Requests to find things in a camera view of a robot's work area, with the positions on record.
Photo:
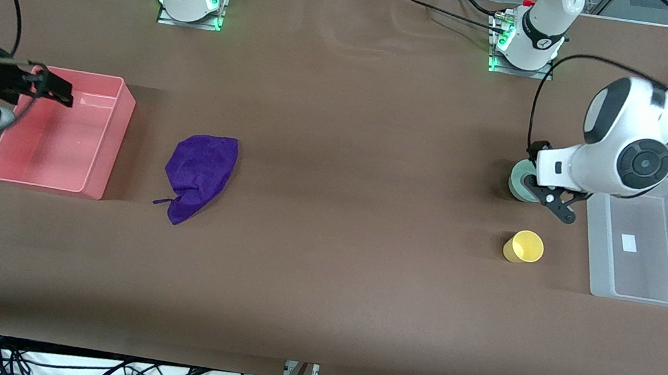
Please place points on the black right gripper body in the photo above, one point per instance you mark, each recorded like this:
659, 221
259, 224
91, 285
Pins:
2, 77

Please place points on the purple cloth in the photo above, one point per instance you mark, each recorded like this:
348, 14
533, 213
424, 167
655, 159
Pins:
198, 174

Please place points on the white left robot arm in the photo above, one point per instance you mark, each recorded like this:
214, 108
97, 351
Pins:
640, 133

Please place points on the yellow cup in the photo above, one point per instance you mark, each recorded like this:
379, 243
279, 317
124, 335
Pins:
524, 246

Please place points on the pink plastic bin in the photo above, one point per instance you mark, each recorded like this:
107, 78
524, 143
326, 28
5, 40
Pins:
60, 135

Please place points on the clear plastic bin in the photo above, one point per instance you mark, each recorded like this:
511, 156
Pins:
652, 245

